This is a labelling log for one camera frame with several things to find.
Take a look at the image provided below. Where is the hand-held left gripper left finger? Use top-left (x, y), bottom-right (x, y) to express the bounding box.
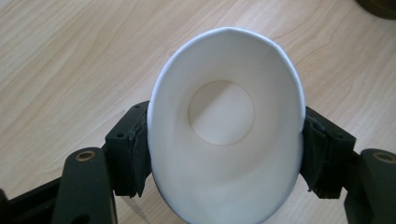
top-left (105, 100), bottom-right (154, 199)

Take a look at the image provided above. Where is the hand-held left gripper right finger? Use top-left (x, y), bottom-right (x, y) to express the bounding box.
top-left (299, 105), bottom-right (358, 201)

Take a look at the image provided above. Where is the white paper cup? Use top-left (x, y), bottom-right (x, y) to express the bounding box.
top-left (146, 26), bottom-right (307, 224)

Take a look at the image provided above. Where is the black wire cup holder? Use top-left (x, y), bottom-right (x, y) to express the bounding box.
top-left (354, 0), bottom-right (396, 21)

